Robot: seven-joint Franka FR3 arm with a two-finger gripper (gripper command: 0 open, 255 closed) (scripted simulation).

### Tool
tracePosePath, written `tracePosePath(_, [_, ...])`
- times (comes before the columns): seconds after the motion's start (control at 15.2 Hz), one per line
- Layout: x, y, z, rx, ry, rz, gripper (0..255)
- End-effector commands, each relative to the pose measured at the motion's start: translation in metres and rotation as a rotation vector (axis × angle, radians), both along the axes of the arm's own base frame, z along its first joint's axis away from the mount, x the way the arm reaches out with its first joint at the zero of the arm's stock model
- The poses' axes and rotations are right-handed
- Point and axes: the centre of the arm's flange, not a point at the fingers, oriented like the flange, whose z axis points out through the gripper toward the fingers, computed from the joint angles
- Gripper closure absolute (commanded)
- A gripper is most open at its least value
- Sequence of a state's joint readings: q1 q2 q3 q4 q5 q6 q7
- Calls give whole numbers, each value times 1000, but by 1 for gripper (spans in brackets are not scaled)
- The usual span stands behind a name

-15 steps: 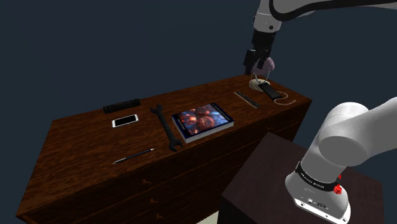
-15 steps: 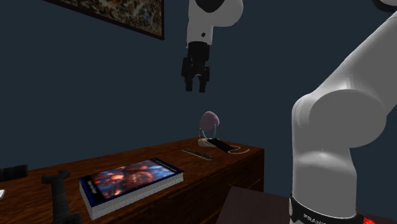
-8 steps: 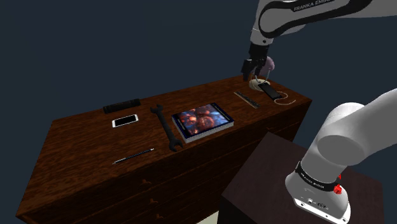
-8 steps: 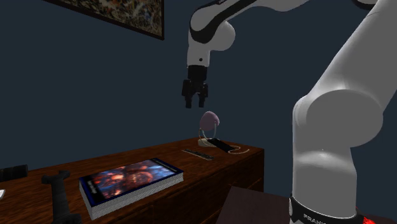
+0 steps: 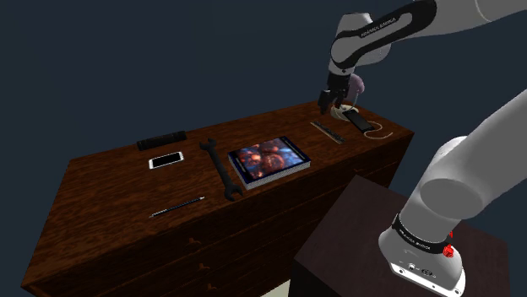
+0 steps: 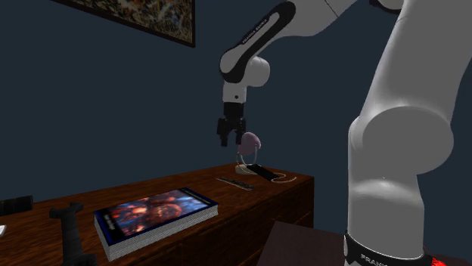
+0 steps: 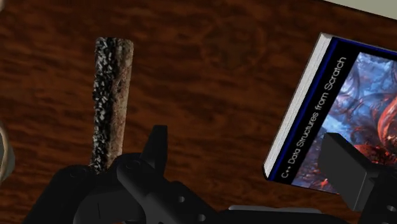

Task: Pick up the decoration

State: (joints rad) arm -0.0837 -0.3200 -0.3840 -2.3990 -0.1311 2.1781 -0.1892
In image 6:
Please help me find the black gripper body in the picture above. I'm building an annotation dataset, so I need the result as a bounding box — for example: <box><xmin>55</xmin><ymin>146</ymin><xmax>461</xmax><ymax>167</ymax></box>
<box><xmin>217</xmin><ymin>101</ymin><xmax>247</xmax><ymax>132</ymax></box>

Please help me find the black phone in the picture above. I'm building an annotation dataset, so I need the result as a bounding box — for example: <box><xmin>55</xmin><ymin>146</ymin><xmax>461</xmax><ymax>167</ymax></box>
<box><xmin>245</xmin><ymin>163</ymin><xmax>281</xmax><ymax>182</ymax></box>

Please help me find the slim grey remote control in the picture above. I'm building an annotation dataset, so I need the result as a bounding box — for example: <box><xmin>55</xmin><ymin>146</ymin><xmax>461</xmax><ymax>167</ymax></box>
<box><xmin>216</xmin><ymin>176</ymin><xmax>256</xmax><ymax>192</ymax></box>

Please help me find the thick book with blue cover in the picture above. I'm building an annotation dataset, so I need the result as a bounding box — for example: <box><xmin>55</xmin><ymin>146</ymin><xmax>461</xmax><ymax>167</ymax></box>
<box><xmin>93</xmin><ymin>187</ymin><xmax>219</xmax><ymax>262</ymax></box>

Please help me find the dark brown robot stand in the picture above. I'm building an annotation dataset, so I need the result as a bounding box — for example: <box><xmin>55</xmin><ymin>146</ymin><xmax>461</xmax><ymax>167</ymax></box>
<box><xmin>256</xmin><ymin>220</ymin><xmax>472</xmax><ymax>266</ymax></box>

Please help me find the thin white cable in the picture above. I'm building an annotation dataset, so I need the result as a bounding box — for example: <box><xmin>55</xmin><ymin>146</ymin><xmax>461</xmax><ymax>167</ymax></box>
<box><xmin>270</xmin><ymin>172</ymin><xmax>298</xmax><ymax>184</ymax></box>

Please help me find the dark framed wall picture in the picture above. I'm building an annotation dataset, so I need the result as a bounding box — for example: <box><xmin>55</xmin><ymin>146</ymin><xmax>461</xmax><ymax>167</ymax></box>
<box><xmin>51</xmin><ymin>0</ymin><xmax>197</xmax><ymax>49</ymax></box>

